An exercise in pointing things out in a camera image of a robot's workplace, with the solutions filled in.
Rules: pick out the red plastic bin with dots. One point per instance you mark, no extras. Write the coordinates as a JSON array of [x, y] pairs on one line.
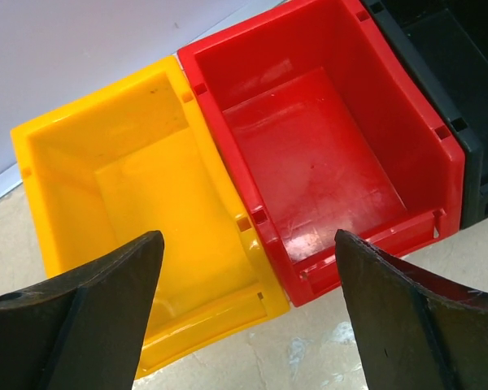
[[321, 129]]

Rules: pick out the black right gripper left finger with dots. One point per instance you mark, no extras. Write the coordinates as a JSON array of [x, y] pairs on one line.
[[83, 329]]

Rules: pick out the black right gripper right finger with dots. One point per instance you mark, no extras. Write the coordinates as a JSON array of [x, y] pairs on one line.
[[413, 329]]

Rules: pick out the black plastic bin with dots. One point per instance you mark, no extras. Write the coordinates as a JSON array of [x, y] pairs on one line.
[[444, 47]]

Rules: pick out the yellow plastic bin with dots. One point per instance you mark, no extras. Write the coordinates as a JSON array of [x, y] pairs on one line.
[[134, 157]]

